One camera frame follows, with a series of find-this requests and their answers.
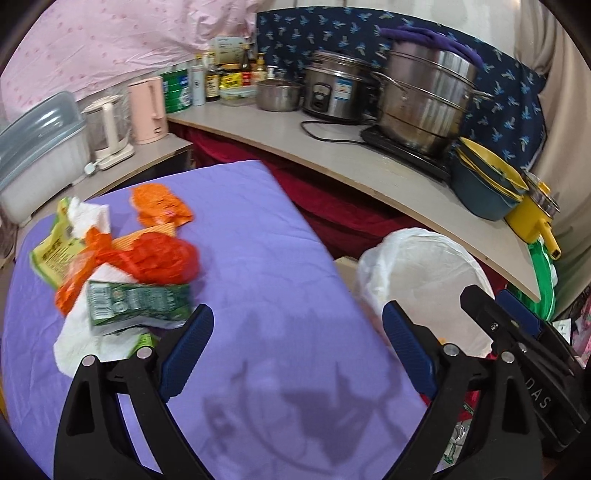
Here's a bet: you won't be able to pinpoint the black power cable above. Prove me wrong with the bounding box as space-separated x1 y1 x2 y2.
301 119 370 144

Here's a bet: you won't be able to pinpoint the beige cardboard box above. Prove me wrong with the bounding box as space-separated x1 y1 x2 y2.
335 257 365 296

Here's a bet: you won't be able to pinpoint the pink electric kettle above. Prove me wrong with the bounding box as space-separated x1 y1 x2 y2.
127 76 168 145

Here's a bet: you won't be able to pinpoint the white green carton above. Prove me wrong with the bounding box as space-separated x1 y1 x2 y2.
212 36 247 65

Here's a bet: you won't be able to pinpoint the white paper napkin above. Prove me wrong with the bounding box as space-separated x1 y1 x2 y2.
53 263 160 377

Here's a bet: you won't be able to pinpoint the white plastic bin bag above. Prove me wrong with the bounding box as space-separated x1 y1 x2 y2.
356 227 497 365

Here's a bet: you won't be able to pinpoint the yellow bowl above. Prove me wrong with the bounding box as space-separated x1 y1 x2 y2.
457 137 529 197

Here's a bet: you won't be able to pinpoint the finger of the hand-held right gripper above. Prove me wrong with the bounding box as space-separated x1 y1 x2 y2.
499 290 578 365
461 285 532 352

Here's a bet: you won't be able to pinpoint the red-orange plastic bag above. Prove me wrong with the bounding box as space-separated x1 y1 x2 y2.
54 228 200 317

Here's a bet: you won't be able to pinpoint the pink dotted sheet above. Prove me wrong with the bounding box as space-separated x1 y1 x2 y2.
0 0 259 121

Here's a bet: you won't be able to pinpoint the purple tablecloth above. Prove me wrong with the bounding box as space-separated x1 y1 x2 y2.
0 159 430 480

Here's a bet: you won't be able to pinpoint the white glass electric kettle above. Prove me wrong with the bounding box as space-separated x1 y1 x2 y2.
82 95 136 171

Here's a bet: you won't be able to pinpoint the orange snack wrapper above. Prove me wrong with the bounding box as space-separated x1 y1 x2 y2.
129 182 194 228

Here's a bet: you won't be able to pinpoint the yellow-green snack packet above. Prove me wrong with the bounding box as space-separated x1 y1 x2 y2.
30 196 93 289

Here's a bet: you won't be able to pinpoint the yellow saucepan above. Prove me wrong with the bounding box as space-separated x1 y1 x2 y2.
504 171 564 259

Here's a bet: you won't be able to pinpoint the black induction cooker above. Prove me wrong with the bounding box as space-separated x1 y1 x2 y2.
360 124 455 183

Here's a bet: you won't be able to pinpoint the dark green carton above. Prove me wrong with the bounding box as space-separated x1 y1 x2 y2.
87 281 194 334

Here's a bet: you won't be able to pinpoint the light green packet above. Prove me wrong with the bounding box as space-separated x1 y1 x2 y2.
104 332 160 358

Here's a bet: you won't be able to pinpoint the dark sauce bottle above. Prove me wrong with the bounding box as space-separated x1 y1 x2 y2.
205 58 221 102

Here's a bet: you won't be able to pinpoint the green tin can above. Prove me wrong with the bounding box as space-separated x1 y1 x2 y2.
159 69 192 114

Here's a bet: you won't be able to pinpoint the large steel steamer pot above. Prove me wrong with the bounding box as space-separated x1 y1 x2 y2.
372 39 495 155

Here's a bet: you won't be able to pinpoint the white storage box grey lid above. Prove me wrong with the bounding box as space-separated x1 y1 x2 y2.
0 91 90 227

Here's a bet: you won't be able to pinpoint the orange woven cloth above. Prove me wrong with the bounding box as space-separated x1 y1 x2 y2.
111 223 181 252

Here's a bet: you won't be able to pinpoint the beige curtain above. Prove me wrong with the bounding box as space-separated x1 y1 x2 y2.
515 14 591 301

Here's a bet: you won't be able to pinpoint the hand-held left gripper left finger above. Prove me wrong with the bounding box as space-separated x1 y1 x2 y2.
54 305 215 480

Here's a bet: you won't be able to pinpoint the green plastic item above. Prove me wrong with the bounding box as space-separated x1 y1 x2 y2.
529 240 559 319

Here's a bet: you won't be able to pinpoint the stacked teal yellow bowls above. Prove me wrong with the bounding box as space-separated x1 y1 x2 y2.
450 143 527 221

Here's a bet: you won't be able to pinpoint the navy printed cloth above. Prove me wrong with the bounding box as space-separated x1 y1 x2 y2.
256 7 546 176

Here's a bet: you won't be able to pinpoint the white slim bottle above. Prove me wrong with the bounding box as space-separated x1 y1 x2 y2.
191 65 207 107

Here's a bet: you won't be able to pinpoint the white tissue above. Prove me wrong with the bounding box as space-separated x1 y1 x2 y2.
67 198 112 238

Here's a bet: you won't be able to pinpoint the steel rice cooker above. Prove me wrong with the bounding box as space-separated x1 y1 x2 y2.
302 51 377 123

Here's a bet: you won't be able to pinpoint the small steel pot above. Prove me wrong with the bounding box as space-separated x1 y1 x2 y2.
255 69 303 112

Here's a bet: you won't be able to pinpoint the red cloth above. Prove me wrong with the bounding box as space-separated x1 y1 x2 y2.
185 127 509 296

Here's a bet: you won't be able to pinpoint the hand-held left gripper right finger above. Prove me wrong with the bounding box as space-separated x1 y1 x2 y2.
381 300 557 480

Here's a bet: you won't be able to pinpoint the clear food container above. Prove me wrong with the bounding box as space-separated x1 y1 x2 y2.
219 85 258 106

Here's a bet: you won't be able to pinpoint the purple cloth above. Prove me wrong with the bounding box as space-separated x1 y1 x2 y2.
379 25 483 68

